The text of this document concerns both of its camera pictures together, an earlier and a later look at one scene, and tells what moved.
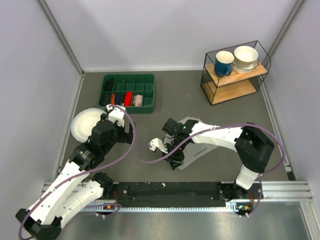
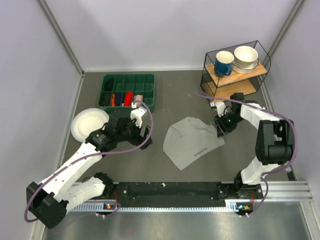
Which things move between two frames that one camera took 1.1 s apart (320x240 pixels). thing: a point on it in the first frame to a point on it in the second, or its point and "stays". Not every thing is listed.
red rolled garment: x=128 y=99 stays
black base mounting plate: x=182 y=192 stays
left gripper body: x=123 y=136 to x=136 y=139
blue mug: x=223 y=63 stays
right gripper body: x=177 y=154 to x=228 y=122
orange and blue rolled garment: x=116 y=99 stays
